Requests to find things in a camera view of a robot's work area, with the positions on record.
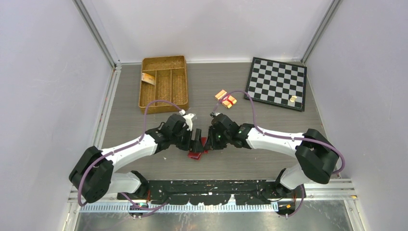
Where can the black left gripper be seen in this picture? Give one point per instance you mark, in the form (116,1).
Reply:
(195,145)

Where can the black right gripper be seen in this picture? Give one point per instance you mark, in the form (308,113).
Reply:
(211,144)

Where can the red leather card holder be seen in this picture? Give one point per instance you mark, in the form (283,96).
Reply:
(197,156)

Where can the yellow credit card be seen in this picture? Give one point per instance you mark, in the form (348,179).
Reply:
(149,79)

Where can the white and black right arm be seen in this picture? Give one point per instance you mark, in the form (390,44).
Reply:
(316,160)

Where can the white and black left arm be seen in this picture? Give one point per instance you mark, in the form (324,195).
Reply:
(96,172)

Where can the red and gold card box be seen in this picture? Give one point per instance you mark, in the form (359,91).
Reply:
(226,99)

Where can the woven wicker divided tray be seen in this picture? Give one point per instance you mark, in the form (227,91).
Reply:
(171,84)

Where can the black and white chessboard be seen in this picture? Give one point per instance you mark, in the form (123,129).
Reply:
(274,82)

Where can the small wooden chess piece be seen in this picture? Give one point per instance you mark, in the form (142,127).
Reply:
(293,99)

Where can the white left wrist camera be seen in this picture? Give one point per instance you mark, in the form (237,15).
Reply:
(189,119)

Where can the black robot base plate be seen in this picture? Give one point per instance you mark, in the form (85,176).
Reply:
(212,192)

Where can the aluminium frame rail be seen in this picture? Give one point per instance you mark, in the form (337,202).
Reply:
(107,106)

